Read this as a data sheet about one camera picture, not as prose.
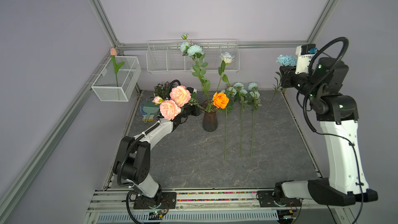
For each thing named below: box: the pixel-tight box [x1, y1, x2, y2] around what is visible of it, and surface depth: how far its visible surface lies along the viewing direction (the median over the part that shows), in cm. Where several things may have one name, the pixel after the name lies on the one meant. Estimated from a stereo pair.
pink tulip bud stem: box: [110, 47, 125, 88], surface depth 87 cm
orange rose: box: [212, 91, 230, 110], surface depth 68 cm
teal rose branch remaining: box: [180, 32, 211, 104], surface depth 79 cm
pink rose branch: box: [151, 85, 198, 121], surface depth 55 cm
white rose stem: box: [216, 51, 235, 92], surface depth 77 cm
